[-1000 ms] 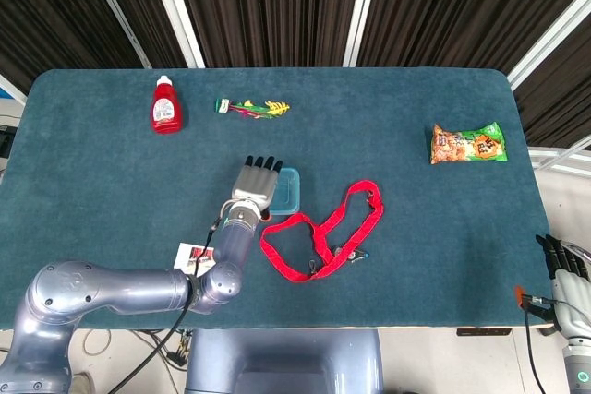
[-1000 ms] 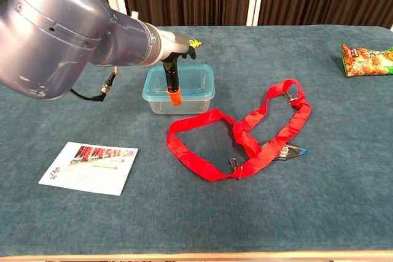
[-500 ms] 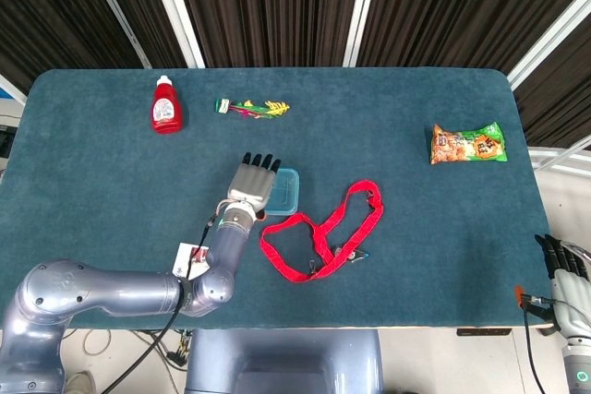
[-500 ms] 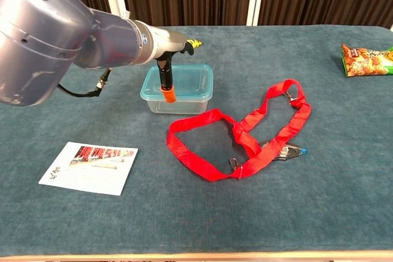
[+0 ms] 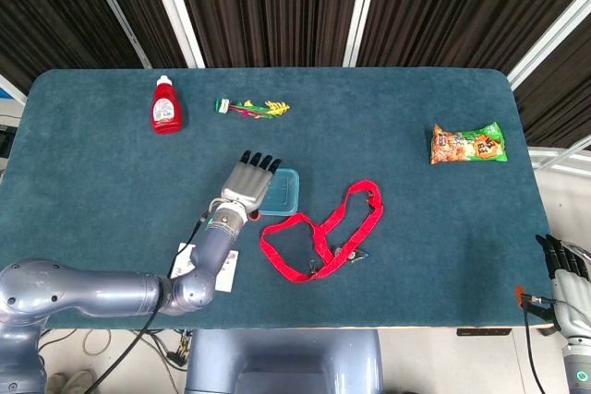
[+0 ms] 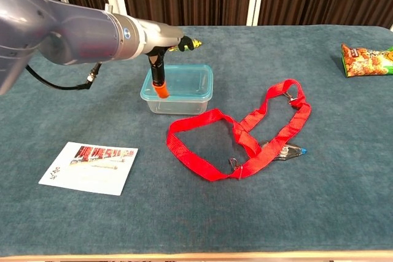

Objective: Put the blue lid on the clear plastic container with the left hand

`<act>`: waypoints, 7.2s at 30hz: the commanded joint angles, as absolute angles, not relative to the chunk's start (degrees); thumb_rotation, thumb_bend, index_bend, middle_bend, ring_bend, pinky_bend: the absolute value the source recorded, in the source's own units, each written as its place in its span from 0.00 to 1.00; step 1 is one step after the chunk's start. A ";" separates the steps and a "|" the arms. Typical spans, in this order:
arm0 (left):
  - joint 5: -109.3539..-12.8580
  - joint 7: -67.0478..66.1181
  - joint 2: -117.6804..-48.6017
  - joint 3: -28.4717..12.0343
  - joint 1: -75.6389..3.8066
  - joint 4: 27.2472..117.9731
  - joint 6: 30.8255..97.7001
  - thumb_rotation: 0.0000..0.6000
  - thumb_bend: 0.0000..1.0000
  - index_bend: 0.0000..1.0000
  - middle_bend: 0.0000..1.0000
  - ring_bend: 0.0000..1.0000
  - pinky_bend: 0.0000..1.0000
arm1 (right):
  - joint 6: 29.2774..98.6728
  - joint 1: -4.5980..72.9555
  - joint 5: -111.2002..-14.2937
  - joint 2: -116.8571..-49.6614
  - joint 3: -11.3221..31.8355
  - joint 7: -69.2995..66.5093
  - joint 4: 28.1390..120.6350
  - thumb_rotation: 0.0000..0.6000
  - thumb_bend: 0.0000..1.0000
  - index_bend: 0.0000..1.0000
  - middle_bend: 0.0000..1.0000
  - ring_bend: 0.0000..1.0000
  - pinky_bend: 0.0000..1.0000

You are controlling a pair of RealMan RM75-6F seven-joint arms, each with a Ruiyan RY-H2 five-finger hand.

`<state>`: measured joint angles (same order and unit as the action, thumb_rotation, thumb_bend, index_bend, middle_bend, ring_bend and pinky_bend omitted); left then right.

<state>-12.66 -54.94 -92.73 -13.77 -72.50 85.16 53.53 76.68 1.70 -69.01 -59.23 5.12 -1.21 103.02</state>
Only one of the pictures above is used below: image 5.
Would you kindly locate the white card with red print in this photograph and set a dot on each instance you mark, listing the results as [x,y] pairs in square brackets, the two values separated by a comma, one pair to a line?
[226,274]

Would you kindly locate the grey shoe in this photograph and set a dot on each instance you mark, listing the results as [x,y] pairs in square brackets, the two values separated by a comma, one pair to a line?
[78,382]
[55,382]

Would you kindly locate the thin grey frame post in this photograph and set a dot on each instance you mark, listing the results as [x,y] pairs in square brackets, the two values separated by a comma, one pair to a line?
[115,11]

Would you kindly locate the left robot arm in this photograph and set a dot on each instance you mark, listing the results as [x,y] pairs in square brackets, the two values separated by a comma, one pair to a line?
[92,292]

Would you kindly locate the white frame post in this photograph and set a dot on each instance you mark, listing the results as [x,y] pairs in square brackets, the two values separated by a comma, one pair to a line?
[177,11]
[362,11]
[549,39]

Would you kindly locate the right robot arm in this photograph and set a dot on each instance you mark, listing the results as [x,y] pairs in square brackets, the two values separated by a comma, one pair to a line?
[578,366]

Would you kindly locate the white metal frame rail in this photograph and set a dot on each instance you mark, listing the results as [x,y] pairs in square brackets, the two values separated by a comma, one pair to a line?
[558,161]

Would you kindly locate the colourful feather toy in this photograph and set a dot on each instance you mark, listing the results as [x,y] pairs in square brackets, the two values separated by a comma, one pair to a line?
[254,109]

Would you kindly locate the blue-grey robot torso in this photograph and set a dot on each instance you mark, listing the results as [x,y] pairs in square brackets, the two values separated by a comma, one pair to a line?
[281,361]

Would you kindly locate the blue container lid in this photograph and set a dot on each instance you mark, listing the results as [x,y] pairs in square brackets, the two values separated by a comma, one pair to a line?
[284,193]

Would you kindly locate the red ketchup squeeze bottle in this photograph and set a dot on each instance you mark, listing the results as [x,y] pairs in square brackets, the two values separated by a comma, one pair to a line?
[167,112]

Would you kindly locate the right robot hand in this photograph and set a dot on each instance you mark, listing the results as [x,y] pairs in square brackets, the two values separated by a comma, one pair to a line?
[575,297]

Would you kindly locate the green orange snack bag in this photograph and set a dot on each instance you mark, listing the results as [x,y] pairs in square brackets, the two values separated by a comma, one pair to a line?
[466,145]

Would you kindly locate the teal carpet table mat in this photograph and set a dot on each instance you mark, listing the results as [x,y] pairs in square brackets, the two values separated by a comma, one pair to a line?
[369,112]

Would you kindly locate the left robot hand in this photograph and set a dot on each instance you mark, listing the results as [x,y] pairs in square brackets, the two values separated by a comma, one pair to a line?
[247,184]

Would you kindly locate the metal clip with blue tip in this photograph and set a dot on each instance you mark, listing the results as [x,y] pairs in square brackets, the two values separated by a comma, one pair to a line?
[358,255]

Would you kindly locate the white frame with blue sticker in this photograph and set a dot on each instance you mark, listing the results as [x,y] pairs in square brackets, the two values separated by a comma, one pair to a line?
[11,89]

